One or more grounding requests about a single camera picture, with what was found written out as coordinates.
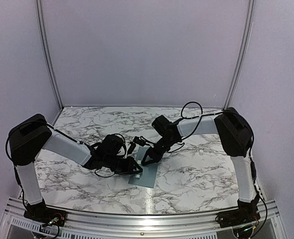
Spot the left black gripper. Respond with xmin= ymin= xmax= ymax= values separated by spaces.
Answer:
xmin=104 ymin=154 xmax=142 ymax=176

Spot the aluminium front rail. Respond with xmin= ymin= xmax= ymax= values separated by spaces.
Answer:
xmin=0 ymin=198 xmax=287 ymax=239

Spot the aluminium corner post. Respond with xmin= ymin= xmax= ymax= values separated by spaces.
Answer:
xmin=223 ymin=0 xmax=256 ymax=109
xmin=35 ymin=0 xmax=64 ymax=111

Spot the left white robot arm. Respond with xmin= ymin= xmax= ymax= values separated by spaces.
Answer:
xmin=5 ymin=114 xmax=143 ymax=222

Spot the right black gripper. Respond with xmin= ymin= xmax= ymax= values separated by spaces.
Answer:
xmin=141 ymin=136 xmax=178 ymax=166

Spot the left aluminium corner post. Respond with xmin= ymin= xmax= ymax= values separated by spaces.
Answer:
xmin=35 ymin=0 xmax=64 ymax=111

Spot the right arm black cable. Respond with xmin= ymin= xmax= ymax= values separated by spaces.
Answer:
xmin=166 ymin=101 xmax=254 ymax=155

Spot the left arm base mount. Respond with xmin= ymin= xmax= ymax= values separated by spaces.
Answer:
xmin=24 ymin=206 xmax=67 ymax=227

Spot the blue-grey envelope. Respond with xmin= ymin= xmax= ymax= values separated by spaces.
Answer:
xmin=128 ymin=146 xmax=158 ymax=188

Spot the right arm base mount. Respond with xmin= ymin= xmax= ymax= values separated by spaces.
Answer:
xmin=215 ymin=209 xmax=261 ymax=228

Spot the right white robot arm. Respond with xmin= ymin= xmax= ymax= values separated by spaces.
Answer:
xmin=141 ymin=107 xmax=260 ymax=223

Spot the right aluminium corner post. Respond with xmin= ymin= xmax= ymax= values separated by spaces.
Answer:
xmin=223 ymin=0 xmax=256 ymax=109

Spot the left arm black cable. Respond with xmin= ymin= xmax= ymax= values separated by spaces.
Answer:
xmin=93 ymin=133 xmax=127 ymax=178

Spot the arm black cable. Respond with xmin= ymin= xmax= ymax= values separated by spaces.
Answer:
xmin=93 ymin=133 xmax=127 ymax=178
xmin=166 ymin=101 xmax=254 ymax=155

